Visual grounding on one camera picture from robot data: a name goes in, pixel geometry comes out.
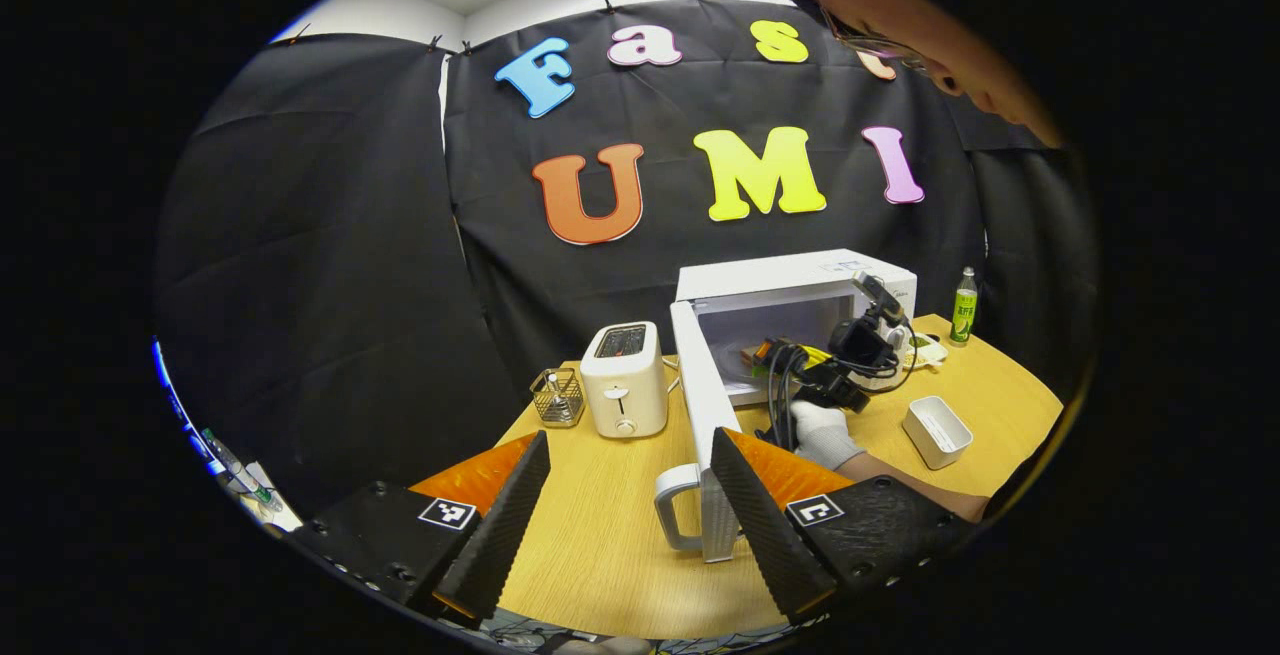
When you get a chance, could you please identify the clear bottle on side table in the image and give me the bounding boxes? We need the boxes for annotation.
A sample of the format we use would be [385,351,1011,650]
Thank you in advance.
[200,427,276,506]

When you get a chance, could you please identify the white microwave oven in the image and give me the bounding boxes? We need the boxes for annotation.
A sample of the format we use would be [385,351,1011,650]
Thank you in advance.
[654,249,919,564]

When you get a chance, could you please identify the green drink bottle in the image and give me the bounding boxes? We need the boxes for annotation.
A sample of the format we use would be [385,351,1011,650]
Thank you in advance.
[950,267,979,348]

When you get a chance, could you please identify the small wire basket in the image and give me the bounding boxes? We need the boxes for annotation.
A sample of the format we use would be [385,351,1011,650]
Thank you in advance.
[529,367,586,429]

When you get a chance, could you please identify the white toaster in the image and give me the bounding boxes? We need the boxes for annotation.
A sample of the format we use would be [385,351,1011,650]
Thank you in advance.
[580,321,669,439]

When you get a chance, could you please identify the white plastic tray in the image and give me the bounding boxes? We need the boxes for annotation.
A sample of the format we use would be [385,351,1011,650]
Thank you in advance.
[902,395,974,471]

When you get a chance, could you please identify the eyeglasses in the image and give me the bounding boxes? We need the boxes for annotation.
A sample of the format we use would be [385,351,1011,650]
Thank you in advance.
[795,0,929,74]

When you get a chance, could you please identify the black backdrop cloth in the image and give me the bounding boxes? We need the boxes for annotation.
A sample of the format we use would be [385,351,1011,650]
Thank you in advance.
[155,0,1096,516]

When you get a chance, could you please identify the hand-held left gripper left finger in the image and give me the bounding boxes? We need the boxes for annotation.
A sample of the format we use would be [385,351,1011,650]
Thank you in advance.
[290,430,552,626]

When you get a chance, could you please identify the computer monitor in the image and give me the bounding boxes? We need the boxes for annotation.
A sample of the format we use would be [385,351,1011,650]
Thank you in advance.
[152,337,216,471]

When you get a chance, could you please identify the person's head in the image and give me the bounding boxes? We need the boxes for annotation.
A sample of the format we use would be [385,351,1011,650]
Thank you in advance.
[725,0,1066,151]

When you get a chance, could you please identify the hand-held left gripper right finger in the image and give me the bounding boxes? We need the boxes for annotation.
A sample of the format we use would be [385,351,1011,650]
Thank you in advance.
[710,427,976,626]

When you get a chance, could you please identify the white divided dish of beans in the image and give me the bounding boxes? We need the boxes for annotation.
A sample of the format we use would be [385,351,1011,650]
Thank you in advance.
[905,333,949,372]

